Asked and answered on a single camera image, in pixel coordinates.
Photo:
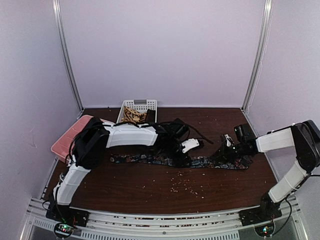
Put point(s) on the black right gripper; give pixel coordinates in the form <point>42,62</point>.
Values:
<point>223,155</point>

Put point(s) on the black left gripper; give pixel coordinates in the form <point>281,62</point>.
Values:
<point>179,161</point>

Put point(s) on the navy floral patterned tie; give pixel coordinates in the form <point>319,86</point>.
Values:
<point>242,163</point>

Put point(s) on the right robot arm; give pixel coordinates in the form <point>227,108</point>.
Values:
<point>298,142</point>

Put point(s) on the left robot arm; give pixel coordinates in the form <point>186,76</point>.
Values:
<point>82,147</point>

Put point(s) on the dark brown red floral tie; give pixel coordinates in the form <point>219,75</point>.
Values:
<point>150,116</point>

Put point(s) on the white perforated plastic basket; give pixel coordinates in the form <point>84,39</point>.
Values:
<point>138,111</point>

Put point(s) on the yellow floral tie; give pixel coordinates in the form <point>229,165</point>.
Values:
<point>131,115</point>

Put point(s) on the pink divided organizer tray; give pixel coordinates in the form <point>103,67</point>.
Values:
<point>61,147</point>

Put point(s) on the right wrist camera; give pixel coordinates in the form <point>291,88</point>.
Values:
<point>226,140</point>

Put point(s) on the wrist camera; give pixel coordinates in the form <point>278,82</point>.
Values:
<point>189,144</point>
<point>226,140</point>

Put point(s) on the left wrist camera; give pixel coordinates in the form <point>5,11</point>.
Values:
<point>189,144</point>

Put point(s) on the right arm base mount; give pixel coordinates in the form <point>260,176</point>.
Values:
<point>256,215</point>

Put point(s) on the aluminium front rail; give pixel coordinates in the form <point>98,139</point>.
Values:
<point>218,225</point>

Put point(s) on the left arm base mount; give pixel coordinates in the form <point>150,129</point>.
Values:
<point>71,216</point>

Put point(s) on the right aluminium frame post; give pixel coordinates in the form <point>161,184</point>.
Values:
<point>257,64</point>

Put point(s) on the aluminium frame post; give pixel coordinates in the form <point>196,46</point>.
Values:
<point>66,57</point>
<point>257,64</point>

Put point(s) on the left aluminium frame post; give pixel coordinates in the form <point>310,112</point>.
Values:
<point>66,57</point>

